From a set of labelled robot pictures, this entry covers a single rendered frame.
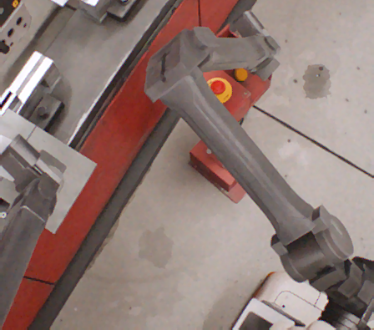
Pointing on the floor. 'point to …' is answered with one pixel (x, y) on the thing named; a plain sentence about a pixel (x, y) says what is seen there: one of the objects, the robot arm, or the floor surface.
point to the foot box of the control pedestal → (215, 173)
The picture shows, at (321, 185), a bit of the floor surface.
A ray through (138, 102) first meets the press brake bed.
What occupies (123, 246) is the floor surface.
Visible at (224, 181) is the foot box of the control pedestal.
